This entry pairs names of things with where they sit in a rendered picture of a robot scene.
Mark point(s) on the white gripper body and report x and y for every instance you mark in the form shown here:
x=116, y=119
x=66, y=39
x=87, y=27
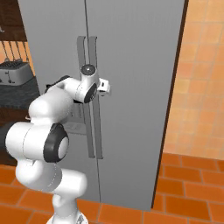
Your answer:
x=107, y=87

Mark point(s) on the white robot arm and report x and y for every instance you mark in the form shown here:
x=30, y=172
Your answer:
x=43, y=140

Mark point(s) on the grey wide fridge door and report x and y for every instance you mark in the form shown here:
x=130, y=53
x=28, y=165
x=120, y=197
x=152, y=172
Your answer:
x=134, y=87

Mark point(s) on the grey fridge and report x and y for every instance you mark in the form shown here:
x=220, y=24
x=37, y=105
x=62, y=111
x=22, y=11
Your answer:
x=172, y=87

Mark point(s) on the grey narrow fridge door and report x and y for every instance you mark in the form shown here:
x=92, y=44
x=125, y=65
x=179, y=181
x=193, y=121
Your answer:
x=55, y=38

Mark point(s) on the grey hanging kitchen utensil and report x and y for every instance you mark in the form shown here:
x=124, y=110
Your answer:
x=5, y=52
x=12, y=52
x=26, y=52
x=19, y=52

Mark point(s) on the silver toaster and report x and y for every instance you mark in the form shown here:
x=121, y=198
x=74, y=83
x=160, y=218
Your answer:
x=14, y=73

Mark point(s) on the dark wooden base cupboard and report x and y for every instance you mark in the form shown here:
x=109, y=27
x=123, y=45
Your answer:
x=7, y=115

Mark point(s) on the dark wooden wall cupboard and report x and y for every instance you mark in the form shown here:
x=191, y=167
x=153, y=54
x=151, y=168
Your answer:
x=11, y=17

